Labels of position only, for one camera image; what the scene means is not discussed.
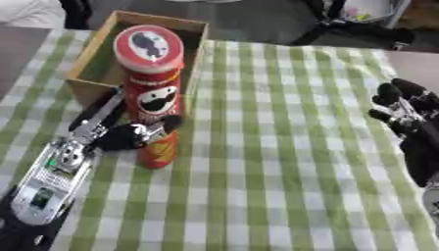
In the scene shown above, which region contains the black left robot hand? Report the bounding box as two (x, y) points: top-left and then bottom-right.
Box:
(67, 85), (185, 152)

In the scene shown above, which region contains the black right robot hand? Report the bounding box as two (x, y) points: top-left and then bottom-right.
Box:
(366, 77), (439, 188)

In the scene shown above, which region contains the red chip can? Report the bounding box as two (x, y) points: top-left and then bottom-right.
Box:
(111, 24), (187, 170)

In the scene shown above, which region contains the tan cardboard box green inside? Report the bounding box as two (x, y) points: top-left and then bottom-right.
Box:
(65, 10), (212, 116)

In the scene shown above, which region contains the black office chair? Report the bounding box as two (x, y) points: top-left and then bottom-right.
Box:
(289, 0), (417, 51)

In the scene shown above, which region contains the black chair leg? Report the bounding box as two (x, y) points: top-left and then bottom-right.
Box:
(58, 0), (95, 30)

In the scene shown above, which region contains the person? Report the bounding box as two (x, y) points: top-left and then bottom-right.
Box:
(0, 0), (68, 29)

